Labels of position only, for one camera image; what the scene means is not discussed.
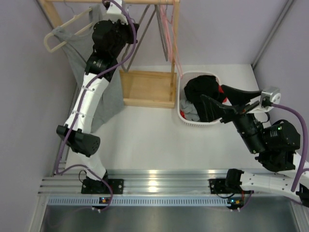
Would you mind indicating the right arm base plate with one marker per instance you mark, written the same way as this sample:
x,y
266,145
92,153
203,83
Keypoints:
x,y
217,186

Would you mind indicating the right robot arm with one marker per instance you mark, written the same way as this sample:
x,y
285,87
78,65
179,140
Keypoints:
x,y
279,148

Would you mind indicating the red tank top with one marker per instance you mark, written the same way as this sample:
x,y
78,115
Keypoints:
x,y
213,90

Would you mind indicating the light grey tank top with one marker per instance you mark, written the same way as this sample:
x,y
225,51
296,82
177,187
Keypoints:
x,y
188,111

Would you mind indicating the cream hanger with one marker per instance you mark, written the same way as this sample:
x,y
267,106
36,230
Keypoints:
x,y
64,36

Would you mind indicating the beige hanger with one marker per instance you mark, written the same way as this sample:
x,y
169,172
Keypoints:
x,y
139,42

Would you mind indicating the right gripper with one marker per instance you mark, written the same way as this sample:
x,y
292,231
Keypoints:
x,y
215,111

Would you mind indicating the slotted cable duct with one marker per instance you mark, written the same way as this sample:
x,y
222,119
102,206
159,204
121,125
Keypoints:
x,y
140,201

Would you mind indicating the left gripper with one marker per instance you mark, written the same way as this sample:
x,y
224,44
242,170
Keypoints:
x,y
128,30

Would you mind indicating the far grey tank top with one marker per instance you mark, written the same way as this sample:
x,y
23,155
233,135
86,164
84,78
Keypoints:
x,y
111,101

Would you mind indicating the white plastic basket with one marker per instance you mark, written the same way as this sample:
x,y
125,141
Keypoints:
x,y
182,81

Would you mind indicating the black tank top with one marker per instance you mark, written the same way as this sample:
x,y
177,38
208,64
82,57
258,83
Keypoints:
x,y
205,115

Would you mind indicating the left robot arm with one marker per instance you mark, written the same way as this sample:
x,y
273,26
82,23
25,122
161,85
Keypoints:
x,y
109,39

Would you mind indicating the wooden clothes rack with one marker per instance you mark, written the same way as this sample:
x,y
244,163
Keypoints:
x,y
140,88

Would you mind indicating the aluminium mounting rail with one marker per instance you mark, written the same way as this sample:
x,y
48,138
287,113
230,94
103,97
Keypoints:
x,y
139,182

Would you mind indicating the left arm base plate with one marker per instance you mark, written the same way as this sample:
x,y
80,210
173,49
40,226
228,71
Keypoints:
x,y
116,186

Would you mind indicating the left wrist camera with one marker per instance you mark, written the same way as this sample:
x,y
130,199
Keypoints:
x,y
114,12

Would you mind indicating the pink hanger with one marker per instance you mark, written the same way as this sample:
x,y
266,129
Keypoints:
x,y
175,65
169,33

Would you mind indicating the taupe hanger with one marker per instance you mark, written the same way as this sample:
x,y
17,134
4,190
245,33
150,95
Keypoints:
x,y
161,31

